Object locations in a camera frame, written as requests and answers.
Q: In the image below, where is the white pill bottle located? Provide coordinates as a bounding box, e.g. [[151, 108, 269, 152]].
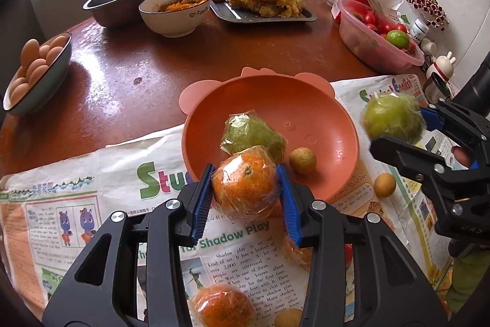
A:
[[409, 18, 429, 43]]

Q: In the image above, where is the glass jar with dark lid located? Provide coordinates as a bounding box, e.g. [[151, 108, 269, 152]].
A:
[[425, 73, 454, 103]]

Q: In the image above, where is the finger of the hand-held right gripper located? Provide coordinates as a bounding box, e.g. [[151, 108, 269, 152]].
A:
[[419, 99, 490, 151], [369, 135, 466, 197]]

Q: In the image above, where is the pink plastic basin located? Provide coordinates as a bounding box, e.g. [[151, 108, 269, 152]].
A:
[[336, 0, 425, 72]]

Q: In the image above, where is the pile of small tomatoes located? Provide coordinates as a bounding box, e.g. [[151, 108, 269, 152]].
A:
[[352, 1, 418, 55]]

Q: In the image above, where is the white rabbit figurine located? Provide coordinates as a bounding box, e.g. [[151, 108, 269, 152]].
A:
[[426, 51, 457, 82]]

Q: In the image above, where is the green tomato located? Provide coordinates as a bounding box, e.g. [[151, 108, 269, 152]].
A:
[[386, 29, 407, 49]]

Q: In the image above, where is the plastic-wrapped green citrus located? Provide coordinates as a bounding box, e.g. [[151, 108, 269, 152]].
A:
[[362, 93, 426, 146], [220, 113, 288, 163]]

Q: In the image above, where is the stainless steel bowl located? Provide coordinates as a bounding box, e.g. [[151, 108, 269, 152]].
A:
[[83, 0, 170, 29]]

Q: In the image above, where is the red and white bead ornament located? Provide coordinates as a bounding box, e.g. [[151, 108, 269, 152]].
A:
[[406, 0, 449, 32]]

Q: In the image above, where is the white ceramic bowl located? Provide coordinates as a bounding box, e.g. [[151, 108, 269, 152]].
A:
[[138, 0, 212, 39]]

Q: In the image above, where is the pink bowl with ears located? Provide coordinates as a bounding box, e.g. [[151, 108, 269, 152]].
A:
[[179, 67, 360, 199]]

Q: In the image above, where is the pile of brown eggs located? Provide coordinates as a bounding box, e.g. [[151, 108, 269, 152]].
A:
[[8, 34, 70, 105]]

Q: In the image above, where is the grey baking tray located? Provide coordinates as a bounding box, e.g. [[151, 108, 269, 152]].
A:
[[194, 0, 318, 24]]

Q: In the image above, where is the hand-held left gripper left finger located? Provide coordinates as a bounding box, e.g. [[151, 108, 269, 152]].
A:
[[42, 163, 215, 327]]

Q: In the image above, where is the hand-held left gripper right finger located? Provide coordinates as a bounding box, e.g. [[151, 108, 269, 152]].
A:
[[276, 163, 448, 327]]

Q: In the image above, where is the person's right hand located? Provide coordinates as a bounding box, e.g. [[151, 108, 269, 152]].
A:
[[452, 145, 472, 169]]

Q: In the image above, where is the colourful printed newspaper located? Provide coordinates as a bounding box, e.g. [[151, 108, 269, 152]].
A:
[[329, 73, 458, 293], [0, 122, 422, 327]]

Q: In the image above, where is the teal enamel bowl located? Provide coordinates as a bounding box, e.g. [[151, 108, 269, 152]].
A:
[[3, 31, 73, 117]]

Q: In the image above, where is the orange stew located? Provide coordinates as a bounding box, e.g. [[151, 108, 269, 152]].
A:
[[151, 0, 209, 13]]

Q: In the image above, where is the brown longan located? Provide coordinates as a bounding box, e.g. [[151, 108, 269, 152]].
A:
[[374, 173, 396, 197], [274, 308, 304, 327], [289, 147, 317, 173]]

